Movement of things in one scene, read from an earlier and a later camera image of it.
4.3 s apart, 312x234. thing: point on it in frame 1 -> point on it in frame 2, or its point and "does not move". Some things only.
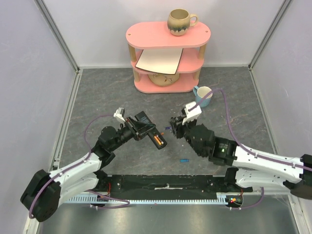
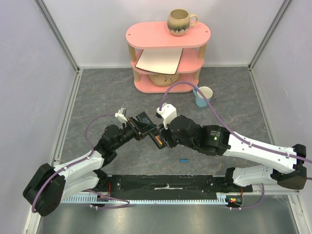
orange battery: [158, 140] does not move
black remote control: [154, 134] does not move
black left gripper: [138, 129] does not move
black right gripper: [181, 129] -> [167, 133]
